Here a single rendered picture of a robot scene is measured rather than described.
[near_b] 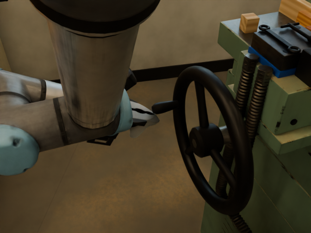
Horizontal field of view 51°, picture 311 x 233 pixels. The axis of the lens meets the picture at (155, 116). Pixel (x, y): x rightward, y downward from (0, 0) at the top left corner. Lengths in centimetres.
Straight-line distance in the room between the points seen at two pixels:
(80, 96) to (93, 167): 134
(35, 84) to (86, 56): 33
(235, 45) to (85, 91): 54
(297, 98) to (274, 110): 4
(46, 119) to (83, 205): 109
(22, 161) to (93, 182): 114
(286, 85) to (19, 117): 40
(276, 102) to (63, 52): 38
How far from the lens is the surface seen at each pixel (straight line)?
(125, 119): 50
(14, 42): 204
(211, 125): 63
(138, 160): 168
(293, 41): 60
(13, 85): 56
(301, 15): 88
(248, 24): 82
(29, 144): 48
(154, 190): 156
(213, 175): 113
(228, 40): 85
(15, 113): 50
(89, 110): 39
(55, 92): 59
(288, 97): 55
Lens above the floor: 126
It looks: 41 degrees down
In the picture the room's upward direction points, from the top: straight up
